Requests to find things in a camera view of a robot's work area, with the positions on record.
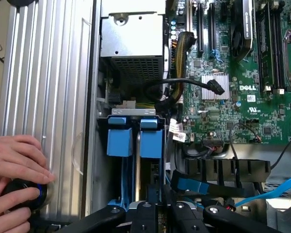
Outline empty blue disk carrier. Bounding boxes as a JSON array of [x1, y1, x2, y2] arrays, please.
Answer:
[[107, 116, 134, 204]]

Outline metal disk bay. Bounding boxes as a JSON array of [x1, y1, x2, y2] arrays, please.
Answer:
[[97, 108, 169, 207]]

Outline person's right hand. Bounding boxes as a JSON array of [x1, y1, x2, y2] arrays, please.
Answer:
[[0, 177, 42, 233]]

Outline person's left hand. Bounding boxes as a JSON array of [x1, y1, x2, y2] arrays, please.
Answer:
[[0, 134, 56, 189]]

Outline black plastic fan shroud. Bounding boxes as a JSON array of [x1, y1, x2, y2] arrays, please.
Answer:
[[184, 157, 271, 192]]

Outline open PC case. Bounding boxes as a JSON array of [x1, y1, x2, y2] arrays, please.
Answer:
[[83, 0, 291, 233]]

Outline clear round disc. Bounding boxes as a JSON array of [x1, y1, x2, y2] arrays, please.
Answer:
[[71, 132, 84, 175]]

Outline white power plug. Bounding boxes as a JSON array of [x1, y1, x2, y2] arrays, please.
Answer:
[[122, 99, 136, 110]]

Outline green motherboard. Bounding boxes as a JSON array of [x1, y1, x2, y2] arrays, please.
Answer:
[[164, 0, 291, 146]]

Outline silver chipset heat sink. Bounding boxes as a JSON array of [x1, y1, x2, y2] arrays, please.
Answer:
[[201, 74, 230, 101]]

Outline silver power supply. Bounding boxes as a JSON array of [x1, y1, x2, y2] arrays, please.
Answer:
[[99, 0, 167, 85]]

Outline long black expansion slot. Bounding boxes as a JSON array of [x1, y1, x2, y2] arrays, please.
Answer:
[[207, 2, 218, 59], [196, 2, 206, 54]]

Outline black RAM slot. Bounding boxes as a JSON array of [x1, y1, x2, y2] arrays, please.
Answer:
[[271, 4, 286, 95]]

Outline black graphics card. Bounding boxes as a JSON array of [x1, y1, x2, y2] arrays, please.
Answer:
[[230, 0, 254, 61]]

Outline blue SATA wire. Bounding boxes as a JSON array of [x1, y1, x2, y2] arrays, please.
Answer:
[[171, 169, 291, 208]]

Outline white wire label tag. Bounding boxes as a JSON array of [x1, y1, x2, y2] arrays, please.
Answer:
[[169, 118, 183, 133], [172, 132, 187, 142]]

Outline thick black wire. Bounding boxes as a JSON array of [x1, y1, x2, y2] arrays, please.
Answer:
[[269, 135, 291, 170]]

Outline black wire with plug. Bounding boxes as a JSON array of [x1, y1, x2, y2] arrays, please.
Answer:
[[144, 78, 226, 102]]

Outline braided yellow black cable bundle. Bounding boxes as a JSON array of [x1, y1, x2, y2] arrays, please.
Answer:
[[171, 31, 197, 107]]

